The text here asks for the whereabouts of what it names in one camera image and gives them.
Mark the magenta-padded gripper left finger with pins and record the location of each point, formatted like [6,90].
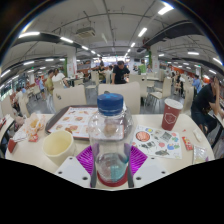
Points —
[85,160]

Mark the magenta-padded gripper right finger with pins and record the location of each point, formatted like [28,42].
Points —
[138,160]

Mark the clear blue-capped water bottle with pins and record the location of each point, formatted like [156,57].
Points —
[111,140]

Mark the white sticker sheet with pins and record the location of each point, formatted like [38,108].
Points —
[156,143]

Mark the cream plastic cup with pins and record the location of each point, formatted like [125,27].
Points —
[58,146]

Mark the red ketchup packet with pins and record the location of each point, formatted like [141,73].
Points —
[33,137]
[187,143]

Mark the red paper cup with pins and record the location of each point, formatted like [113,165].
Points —
[171,115]

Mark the clear plastic packet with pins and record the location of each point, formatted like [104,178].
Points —
[200,154]

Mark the bag of fries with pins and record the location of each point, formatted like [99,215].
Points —
[33,125]

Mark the cream chair with round hole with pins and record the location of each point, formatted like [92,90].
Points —
[123,95]
[69,96]

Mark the white printed card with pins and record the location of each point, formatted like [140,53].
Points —
[20,135]

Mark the small red box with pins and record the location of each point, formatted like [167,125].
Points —
[12,145]

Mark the person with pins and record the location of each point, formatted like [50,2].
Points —
[120,71]
[197,83]
[205,100]
[49,83]
[58,77]
[18,96]
[41,86]

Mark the cream neighbouring table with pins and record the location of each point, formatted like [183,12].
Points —
[220,116]
[5,128]

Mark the ceiling air conditioner unit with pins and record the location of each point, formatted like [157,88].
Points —
[85,32]

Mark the ceiling lights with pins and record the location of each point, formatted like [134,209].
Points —
[29,34]

